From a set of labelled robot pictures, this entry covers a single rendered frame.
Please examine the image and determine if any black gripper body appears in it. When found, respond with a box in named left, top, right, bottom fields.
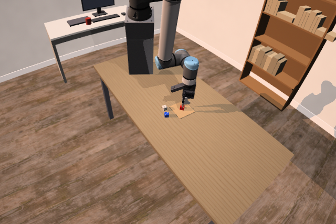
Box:
left=182, top=83, right=196, bottom=99

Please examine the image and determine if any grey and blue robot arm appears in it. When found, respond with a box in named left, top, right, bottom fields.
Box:
left=128, top=0, right=199, bottom=92

